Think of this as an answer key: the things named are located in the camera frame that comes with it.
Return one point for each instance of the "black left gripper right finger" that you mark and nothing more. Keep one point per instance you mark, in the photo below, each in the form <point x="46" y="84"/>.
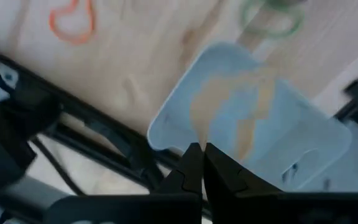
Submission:
<point x="225" y="177"/>

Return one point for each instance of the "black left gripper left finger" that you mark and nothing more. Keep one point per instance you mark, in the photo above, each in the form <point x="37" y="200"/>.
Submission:
<point x="185" y="174"/>

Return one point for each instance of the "tan wide rubber band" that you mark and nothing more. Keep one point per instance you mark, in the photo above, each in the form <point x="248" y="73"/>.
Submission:
<point x="205" y="104"/>

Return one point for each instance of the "thin green rubber band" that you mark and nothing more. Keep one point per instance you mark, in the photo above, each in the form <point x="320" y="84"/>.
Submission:
<point x="273" y="33"/>

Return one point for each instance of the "thin orange rubber band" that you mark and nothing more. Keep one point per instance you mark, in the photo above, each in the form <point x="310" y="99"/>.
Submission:
<point x="72" y="39"/>

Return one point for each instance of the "translucent white plastic bin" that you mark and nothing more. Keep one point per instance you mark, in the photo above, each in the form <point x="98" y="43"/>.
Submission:
<point x="306" y="130"/>

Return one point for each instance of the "black aluminium table frame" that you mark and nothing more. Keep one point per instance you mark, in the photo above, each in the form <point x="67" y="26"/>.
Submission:
<point x="79" y="107"/>

